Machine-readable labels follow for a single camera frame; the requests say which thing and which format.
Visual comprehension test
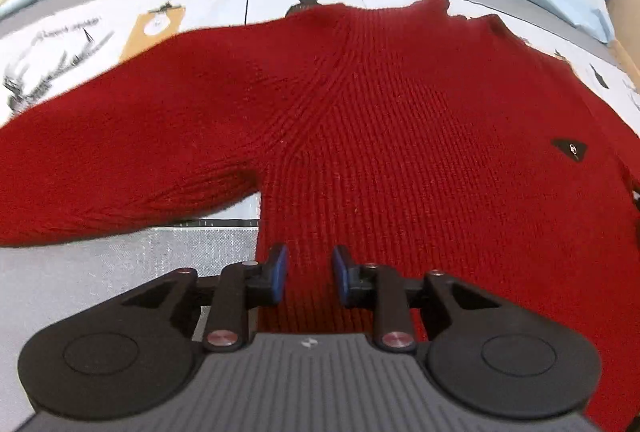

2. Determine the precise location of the red knit sweater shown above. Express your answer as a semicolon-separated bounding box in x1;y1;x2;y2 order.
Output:
0;0;640;432

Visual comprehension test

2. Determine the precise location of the grey printed bed cover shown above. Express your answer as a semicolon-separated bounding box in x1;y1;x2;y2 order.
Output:
0;0;640;432

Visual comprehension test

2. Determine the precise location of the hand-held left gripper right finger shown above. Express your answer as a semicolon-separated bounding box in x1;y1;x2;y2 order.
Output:
333;245;506;354

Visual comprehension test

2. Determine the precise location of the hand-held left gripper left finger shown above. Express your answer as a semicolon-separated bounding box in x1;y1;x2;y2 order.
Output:
120;243;290;354

